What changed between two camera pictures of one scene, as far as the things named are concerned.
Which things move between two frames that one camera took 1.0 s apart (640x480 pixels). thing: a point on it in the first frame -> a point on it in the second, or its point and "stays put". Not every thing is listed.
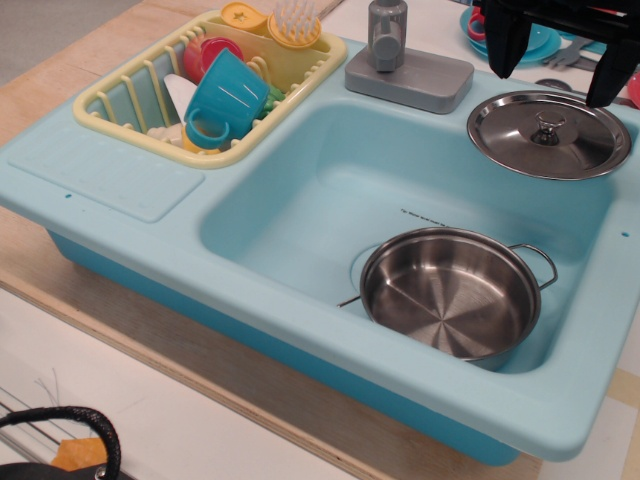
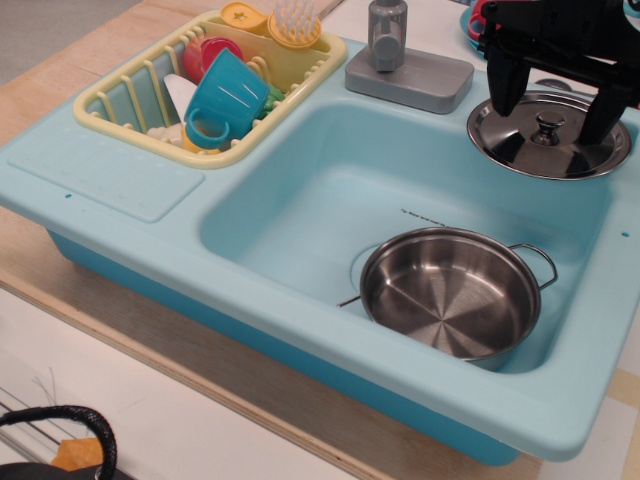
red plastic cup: [201, 53] stays put
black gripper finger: [619, 60] -> [604, 113]
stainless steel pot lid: [550, 135] stays put
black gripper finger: [507, 36] -> [507, 79]
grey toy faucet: [389, 70] stays put
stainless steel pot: [467, 296] stays put
